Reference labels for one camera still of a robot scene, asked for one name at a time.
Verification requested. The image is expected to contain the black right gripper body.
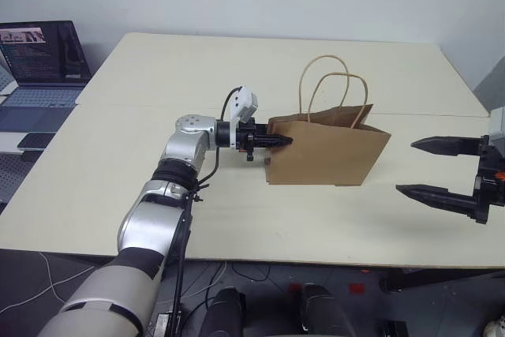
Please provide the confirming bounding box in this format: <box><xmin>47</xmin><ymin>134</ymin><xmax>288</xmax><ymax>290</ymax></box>
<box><xmin>469</xmin><ymin>134</ymin><xmax>505</xmax><ymax>226</ymax></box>

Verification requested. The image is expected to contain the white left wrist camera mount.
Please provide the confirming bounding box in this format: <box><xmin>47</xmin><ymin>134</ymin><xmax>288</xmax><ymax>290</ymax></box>
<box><xmin>229</xmin><ymin>84</ymin><xmax>260</xmax><ymax>149</ymax></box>

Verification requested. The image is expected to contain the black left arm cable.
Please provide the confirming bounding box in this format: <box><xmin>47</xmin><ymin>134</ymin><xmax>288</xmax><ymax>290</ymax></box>
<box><xmin>169</xmin><ymin>84</ymin><xmax>244</xmax><ymax>337</ymax></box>

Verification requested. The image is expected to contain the dark rounded shape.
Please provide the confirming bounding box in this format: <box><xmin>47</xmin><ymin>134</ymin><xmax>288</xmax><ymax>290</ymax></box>
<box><xmin>201</xmin><ymin>287</ymin><xmax>248</xmax><ymax>337</ymax></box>

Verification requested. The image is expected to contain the brown paper bag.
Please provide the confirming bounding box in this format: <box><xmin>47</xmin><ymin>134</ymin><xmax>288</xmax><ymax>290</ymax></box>
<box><xmin>260</xmin><ymin>54</ymin><xmax>392</xmax><ymax>188</ymax></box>

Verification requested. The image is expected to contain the white perforated stand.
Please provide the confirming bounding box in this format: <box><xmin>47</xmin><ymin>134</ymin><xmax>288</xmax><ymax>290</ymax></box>
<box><xmin>0</xmin><ymin>51</ymin><xmax>20</xmax><ymax>97</ymax></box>

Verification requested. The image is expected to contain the black smartphone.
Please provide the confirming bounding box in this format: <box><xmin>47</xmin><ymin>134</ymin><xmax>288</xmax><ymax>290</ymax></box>
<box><xmin>17</xmin><ymin>132</ymin><xmax>55</xmax><ymax>153</ymax></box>

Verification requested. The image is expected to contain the white floor cable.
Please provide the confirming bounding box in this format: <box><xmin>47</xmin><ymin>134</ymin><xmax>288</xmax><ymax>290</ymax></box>
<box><xmin>0</xmin><ymin>252</ymin><xmax>98</xmax><ymax>314</ymax></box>

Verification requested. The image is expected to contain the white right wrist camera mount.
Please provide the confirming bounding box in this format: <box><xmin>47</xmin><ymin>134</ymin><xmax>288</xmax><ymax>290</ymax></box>
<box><xmin>488</xmin><ymin>107</ymin><xmax>505</xmax><ymax>137</ymax></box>

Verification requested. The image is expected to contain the open grey laptop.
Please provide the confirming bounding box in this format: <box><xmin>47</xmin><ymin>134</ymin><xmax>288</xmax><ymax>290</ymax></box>
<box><xmin>0</xmin><ymin>20</ymin><xmax>93</xmax><ymax>133</ymax></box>

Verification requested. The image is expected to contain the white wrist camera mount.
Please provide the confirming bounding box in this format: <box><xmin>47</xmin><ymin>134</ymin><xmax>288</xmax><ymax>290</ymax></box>
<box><xmin>488</xmin><ymin>107</ymin><xmax>505</xmax><ymax>137</ymax></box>
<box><xmin>229</xmin><ymin>84</ymin><xmax>260</xmax><ymax>149</ymax></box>

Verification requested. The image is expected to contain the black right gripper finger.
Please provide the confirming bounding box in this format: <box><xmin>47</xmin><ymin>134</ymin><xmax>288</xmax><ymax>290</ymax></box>
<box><xmin>410</xmin><ymin>136</ymin><xmax>484</xmax><ymax>158</ymax></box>
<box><xmin>395</xmin><ymin>183</ymin><xmax>477</xmax><ymax>220</ymax></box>

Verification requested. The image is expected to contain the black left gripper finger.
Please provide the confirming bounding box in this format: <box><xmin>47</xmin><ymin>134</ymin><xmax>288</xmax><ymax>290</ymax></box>
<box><xmin>256</xmin><ymin>134</ymin><xmax>294</xmax><ymax>150</ymax></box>

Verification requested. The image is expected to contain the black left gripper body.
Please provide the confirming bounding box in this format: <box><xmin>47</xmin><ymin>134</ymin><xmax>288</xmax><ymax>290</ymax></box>
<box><xmin>236</xmin><ymin>117</ymin><xmax>271</xmax><ymax>163</ymax></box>

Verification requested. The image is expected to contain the grey perforated board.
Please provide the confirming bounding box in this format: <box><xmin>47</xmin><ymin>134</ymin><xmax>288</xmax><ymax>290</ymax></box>
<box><xmin>0</xmin><ymin>150</ymin><xmax>53</xmax><ymax>204</ymax></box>

